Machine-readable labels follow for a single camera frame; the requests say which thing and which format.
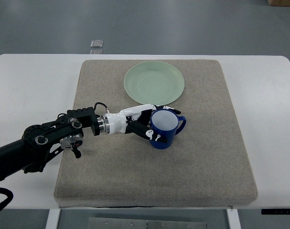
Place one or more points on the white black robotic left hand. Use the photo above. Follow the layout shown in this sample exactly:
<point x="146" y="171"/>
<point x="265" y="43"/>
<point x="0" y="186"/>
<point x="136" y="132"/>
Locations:
<point x="133" y="120"/>

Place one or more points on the blue enamel cup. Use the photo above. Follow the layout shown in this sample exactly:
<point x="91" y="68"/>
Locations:
<point x="165" y="124"/>

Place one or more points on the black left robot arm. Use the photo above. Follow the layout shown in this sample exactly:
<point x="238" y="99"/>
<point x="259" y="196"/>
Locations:
<point x="39" y="144"/>

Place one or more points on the light green plate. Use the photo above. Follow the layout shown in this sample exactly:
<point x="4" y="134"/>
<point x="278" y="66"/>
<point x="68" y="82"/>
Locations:
<point x="154" y="82"/>

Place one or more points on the lower metal floor plate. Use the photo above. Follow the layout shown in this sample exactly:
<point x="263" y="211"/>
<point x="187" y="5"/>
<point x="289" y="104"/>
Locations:
<point x="96" y="51"/>

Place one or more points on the metal floor plate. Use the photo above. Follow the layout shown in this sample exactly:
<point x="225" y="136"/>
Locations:
<point x="96" y="44"/>
<point x="96" y="51"/>

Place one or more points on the upper metal floor plate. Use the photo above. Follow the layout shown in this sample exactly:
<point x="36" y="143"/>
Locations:
<point x="96" y="44"/>

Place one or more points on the grey felt mat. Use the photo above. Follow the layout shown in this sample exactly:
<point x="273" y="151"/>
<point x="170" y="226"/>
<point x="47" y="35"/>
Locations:
<point x="206" y="166"/>

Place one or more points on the left white table leg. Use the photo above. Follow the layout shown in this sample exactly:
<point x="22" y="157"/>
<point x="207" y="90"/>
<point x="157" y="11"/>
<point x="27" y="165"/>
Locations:
<point x="53" y="219"/>

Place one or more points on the white table leg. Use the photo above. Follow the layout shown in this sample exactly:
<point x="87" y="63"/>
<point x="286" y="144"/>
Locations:
<point x="233" y="219"/>
<point x="53" y="219"/>

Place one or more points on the right white table leg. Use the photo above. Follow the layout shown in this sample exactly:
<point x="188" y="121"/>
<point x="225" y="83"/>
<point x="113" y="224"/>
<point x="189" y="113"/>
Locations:
<point x="233" y="219"/>

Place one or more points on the table control panel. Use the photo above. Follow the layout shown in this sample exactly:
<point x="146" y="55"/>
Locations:
<point x="275" y="211"/>

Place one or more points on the cardboard box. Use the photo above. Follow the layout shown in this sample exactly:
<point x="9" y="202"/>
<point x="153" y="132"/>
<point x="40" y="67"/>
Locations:
<point x="279" y="3"/>

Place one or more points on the grey metal base plate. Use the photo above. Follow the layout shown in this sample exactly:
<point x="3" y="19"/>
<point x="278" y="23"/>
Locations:
<point x="112" y="223"/>

